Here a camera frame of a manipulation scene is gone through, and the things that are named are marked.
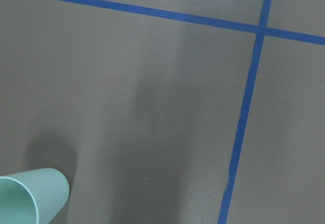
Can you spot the green cup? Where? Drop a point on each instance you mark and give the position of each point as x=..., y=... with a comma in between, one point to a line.
x=34, y=196

